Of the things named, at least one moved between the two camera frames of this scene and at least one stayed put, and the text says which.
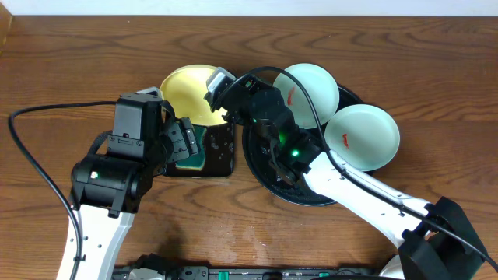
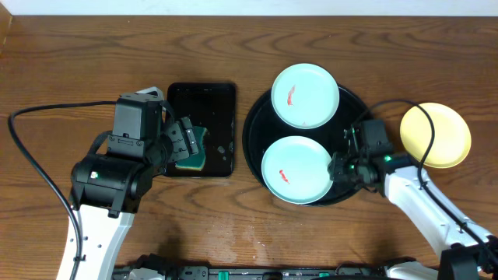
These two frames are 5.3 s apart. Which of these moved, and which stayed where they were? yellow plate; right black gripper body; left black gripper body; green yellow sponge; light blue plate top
Moved: yellow plate; right black gripper body
Stayed: green yellow sponge; left black gripper body; light blue plate top
